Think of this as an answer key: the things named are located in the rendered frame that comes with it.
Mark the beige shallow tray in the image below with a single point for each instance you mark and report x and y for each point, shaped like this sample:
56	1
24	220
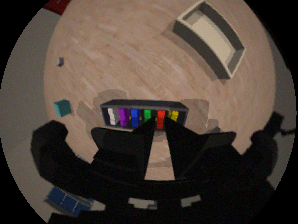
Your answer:
211	35

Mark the teal cube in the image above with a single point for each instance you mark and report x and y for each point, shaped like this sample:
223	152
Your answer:
63	107

